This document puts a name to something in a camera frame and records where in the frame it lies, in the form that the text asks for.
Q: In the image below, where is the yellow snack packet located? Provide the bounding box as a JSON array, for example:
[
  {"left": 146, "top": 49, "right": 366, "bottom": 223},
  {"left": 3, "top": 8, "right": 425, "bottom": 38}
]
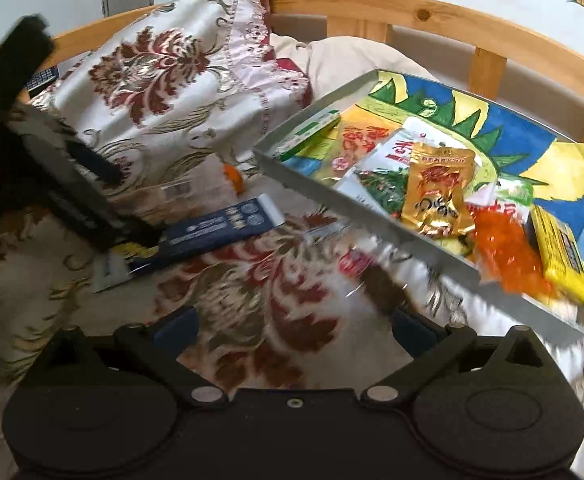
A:
[{"left": 528, "top": 204, "right": 584, "bottom": 307}]

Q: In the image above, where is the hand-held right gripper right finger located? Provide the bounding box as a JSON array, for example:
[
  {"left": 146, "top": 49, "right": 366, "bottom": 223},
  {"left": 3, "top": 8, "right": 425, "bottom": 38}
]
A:
[{"left": 361, "top": 304, "right": 555, "bottom": 406}]

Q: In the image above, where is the blue white snack packet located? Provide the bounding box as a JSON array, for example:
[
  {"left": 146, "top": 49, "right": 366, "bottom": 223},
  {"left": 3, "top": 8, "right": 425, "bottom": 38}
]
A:
[{"left": 92, "top": 194, "right": 286, "bottom": 294}]

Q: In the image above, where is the clear packet with brown snack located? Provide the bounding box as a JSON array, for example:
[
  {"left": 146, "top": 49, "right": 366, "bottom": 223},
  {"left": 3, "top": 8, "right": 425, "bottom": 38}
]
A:
[{"left": 306, "top": 224, "right": 423, "bottom": 317}]

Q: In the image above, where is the clear bread packet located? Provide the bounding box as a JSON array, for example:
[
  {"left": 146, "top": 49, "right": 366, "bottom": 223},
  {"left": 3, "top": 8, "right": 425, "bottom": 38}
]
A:
[{"left": 136, "top": 160, "right": 246, "bottom": 222}]

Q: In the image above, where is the gold snack packet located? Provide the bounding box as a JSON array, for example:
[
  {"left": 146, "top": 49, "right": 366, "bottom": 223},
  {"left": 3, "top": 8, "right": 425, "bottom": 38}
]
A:
[{"left": 401, "top": 141, "right": 477, "bottom": 239}]

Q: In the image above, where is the white green vegetable snack packet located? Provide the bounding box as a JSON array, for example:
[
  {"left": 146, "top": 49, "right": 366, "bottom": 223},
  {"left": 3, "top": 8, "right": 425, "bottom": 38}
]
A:
[{"left": 334, "top": 117, "right": 473, "bottom": 223}]

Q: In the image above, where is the dark keypad device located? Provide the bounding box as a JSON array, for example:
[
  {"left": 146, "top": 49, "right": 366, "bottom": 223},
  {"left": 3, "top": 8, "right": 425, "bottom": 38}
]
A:
[{"left": 26, "top": 66, "right": 61, "bottom": 95}]

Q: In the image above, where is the floral satin blanket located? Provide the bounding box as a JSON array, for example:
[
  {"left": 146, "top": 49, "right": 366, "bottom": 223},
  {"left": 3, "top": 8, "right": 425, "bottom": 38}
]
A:
[{"left": 0, "top": 0, "right": 584, "bottom": 480}]

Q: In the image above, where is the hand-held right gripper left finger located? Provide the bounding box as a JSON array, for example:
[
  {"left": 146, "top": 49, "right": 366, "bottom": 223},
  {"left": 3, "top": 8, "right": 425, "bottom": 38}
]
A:
[{"left": 34, "top": 306, "right": 227, "bottom": 406}]

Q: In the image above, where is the clear orange snack packet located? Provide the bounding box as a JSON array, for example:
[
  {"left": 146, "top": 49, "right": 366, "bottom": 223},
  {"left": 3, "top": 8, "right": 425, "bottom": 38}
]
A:
[{"left": 467, "top": 207, "right": 555, "bottom": 295}]

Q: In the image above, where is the red orange snack packet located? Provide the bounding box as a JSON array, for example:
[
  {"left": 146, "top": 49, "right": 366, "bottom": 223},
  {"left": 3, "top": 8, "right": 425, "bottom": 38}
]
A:
[{"left": 332, "top": 122, "right": 395, "bottom": 181}]

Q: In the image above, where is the grey tray with colourful lining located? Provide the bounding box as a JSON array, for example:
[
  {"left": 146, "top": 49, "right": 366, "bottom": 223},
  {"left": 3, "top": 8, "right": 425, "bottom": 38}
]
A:
[{"left": 253, "top": 68, "right": 584, "bottom": 347}]

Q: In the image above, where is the cream pillow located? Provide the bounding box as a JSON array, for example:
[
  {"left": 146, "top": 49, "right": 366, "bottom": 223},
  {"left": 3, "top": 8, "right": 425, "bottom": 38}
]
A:
[{"left": 271, "top": 35, "right": 440, "bottom": 107}]

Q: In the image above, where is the wooden bed headboard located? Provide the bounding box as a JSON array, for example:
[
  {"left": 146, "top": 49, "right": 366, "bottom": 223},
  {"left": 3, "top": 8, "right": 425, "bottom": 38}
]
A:
[{"left": 46, "top": 0, "right": 584, "bottom": 161}]

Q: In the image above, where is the white packet with green stripe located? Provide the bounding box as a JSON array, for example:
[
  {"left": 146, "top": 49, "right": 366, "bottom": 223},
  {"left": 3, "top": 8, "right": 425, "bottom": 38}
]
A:
[{"left": 271, "top": 109, "right": 343, "bottom": 162}]

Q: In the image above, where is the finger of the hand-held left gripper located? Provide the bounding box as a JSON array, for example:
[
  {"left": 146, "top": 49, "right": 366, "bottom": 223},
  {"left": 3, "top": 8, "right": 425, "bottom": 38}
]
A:
[
  {"left": 92, "top": 211, "right": 161, "bottom": 254},
  {"left": 66, "top": 139, "right": 123, "bottom": 187}
]

